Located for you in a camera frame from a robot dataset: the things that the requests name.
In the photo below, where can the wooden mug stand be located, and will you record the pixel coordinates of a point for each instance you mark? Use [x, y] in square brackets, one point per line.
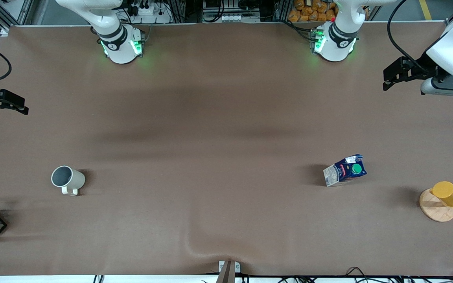
[437, 212]

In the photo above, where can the yellow plastic cup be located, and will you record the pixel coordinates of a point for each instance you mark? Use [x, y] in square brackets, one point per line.
[448, 193]

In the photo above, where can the beige mug with grey inside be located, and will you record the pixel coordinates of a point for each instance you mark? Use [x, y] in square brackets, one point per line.
[75, 179]

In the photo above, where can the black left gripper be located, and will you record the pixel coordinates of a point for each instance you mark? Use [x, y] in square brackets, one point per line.
[425, 70]

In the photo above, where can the orange snack bag pile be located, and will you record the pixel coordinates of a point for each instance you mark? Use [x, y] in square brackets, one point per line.
[311, 11]

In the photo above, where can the small white socket strip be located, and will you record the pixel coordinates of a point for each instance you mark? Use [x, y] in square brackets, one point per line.
[231, 18]

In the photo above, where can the blue and white milk carton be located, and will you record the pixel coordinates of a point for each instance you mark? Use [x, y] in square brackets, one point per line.
[344, 171]

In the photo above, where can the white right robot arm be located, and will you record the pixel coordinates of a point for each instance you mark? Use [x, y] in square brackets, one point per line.
[118, 43]

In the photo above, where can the brown table cover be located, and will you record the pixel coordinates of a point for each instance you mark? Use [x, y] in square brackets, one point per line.
[226, 118]

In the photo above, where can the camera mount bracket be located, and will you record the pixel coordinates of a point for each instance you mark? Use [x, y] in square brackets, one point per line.
[228, 271]

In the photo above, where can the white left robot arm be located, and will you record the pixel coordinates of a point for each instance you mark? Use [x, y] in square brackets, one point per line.
[334, 45]

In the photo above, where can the white power strip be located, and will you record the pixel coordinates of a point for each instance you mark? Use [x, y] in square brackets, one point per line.
[151, 13]

